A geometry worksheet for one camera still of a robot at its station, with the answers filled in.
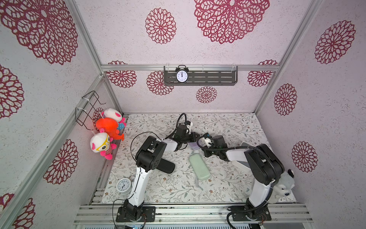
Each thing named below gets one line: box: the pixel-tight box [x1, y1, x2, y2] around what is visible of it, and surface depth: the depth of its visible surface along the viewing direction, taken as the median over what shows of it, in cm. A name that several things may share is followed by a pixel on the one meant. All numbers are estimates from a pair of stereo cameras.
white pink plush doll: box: [101, 108, 127, 131], surface depth 97 cm
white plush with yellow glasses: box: [90, 127, 118, 160], surface depth 82 cm
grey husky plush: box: [268, 168, 295, 204], surface depth 67 cm
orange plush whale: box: [95, 117, 125, 142], surface depth 91 cm
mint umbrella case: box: [189, 152, 211, 181], surface depth 91 cm
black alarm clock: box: [175, 64, 190, 84], surface depth 92 cm
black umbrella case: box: [155, 158, 175, 174], surface depth 90 cm
